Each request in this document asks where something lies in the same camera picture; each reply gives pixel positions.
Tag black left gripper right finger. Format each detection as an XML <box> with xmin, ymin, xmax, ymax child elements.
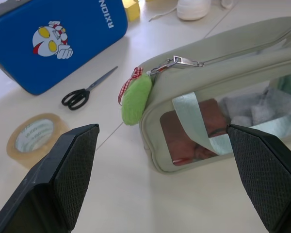
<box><xmin>226</xmin><ymin>124</ymin><xmax>291</xmax><ymax>233</ymax></box>

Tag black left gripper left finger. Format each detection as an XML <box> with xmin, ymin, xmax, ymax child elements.
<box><xmin>0</xmin><ymin>123</ymin><xmax>100</xmax><ymax>233</ymax></box>

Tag sage green pencil case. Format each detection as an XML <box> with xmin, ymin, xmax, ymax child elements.
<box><xmin>135</xmin><ymin>16</ymin><xmax>291</xmax><ymax>174</ymax></box>

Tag clear packing tape roll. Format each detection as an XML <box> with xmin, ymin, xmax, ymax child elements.
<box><xmin>6</xmin><ymin>113</ymin><xmax>70</xmax><ymax>169</ymax></box>

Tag green plush charm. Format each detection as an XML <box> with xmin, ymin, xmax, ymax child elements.
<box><xmin>121</xmin><ymin>72</ymin><xmax>153</xmax><ymax>126</ymax></box>

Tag red gingham ribbon bow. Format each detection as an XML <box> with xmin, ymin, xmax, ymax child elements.
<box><xmin>118</xmin><ymin>67</ymin><xmax>144</xmax><ymax>106</ymax></box>

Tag blue cartoon hard case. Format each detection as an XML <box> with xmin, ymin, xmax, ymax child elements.
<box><xmin>0</xmin><ymin>0</ymin><xmax>129</xmax><ymax>96</ymax></box>

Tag silver zipper pull clasp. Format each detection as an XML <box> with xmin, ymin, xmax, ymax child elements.
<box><xmin>149</xmin><ymin>55</ymin><xmax>205</xmax><ymax>76</ymax></box>

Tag yellow block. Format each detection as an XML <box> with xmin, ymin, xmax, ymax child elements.
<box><xmin>122</xmin><ymin>0</ymin><xmax>140</xmax><ymax>22</ymax></box>

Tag white round object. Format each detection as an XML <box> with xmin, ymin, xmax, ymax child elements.
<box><xmin>149</xmin><ymin>0</ymin><xmax>212</xmax><ymax>22</ymax></box>

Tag black handled scissors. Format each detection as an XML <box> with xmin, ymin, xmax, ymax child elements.
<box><xmin>61</xmin><ymin>66</ymin><xmax>119</xmax><ymax>111</ymax></box>

